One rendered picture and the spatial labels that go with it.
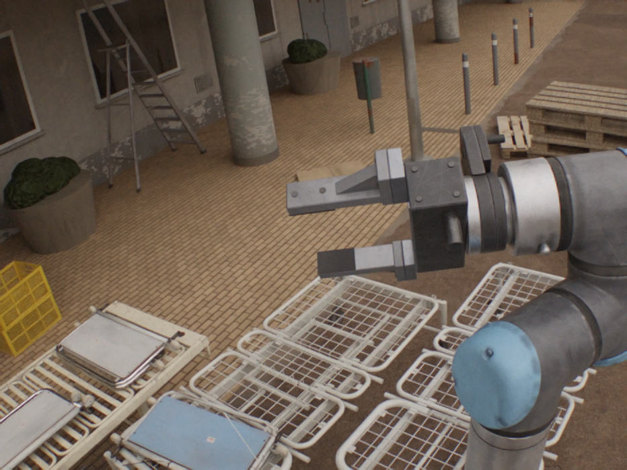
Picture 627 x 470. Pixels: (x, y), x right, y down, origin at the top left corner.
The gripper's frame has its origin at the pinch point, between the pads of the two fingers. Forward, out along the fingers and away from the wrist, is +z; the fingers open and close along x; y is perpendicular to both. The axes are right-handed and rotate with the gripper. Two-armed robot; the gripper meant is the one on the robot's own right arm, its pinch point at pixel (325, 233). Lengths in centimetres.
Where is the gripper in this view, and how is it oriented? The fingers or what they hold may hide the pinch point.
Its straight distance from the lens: 54.7
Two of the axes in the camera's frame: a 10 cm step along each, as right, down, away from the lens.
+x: 2.0, 4.9, 8.5
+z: -9.8, 1.3, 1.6
